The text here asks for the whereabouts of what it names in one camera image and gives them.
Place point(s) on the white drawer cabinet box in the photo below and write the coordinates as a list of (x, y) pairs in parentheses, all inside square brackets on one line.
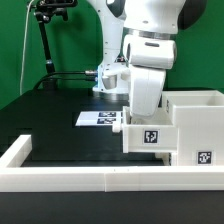
[(199, 118)]

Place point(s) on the white marker tag plate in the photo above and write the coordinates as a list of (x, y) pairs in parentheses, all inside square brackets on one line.
[(98, 118)]

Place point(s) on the white front drawer tray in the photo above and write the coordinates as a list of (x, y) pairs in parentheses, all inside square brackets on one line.
[(169, 159)]

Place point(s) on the white U-shaped table frame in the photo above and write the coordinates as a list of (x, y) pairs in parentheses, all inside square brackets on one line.
[(16, 178)]

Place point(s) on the white drawer tray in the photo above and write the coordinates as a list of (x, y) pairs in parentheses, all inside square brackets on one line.
[(155, 135), (169, 159)]

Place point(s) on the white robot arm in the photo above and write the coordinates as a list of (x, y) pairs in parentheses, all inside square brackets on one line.
[(139, 47)]

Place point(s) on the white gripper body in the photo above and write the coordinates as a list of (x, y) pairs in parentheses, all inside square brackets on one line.
[(146, 87)]

